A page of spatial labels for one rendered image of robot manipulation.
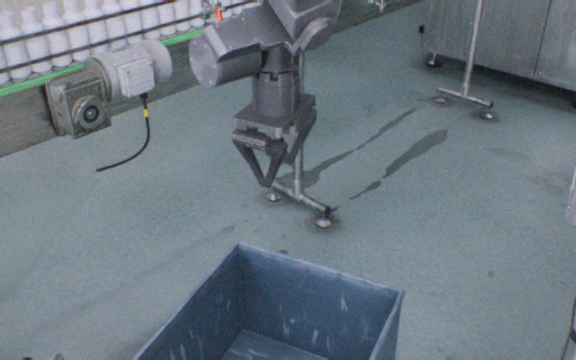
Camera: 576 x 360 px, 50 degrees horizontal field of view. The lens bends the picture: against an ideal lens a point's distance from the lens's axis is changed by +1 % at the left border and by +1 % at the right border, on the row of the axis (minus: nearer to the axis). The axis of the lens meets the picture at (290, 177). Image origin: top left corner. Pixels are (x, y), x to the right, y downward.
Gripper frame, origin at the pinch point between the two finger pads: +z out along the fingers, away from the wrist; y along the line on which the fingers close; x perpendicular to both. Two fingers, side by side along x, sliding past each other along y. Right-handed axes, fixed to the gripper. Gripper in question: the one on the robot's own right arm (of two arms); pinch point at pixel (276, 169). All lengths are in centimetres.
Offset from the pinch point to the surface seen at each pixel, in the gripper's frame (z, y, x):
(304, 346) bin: 47.4, -13.7, -1.7
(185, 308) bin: 27.9, 3.8, -14.7
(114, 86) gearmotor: 26, -55, -78
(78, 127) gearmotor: 34, -45, -83
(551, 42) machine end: 87, -327, 14
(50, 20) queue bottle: 10, -55, -96
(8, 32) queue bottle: 10, -43, -99
